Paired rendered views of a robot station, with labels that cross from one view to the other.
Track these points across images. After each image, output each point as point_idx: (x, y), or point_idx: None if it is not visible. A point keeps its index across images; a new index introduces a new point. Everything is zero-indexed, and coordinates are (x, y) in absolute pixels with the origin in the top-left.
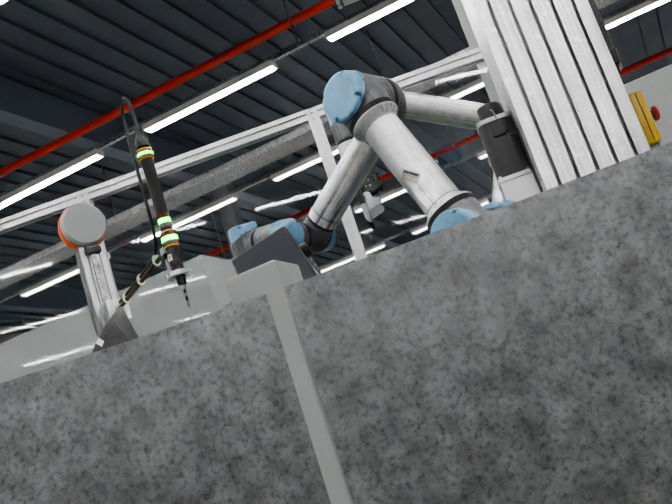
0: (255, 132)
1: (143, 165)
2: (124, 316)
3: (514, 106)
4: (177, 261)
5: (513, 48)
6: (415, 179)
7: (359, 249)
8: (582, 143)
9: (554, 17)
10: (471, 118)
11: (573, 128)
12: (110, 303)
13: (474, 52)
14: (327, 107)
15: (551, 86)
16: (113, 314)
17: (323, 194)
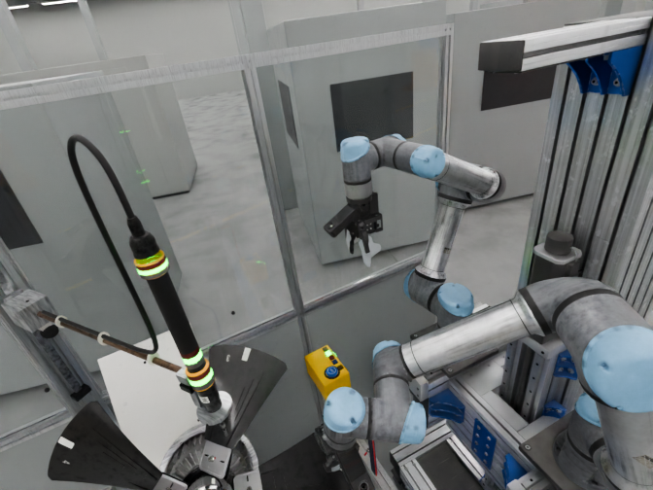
0: (181, 70)
1: (154, 288)
2: (106, 419)
3: (619, 273)
4: (216, 402)
5: (650, 216)
6: (651, 465)
7: (279, 206)
8: (632, 302)
9: None
10: (481, 190)
11: (635, 292)
12: (26, 311)
13: (396, 35)
14: (611, 388)
15: (646, 256)
16: (82, 410)
17: (440, 358)
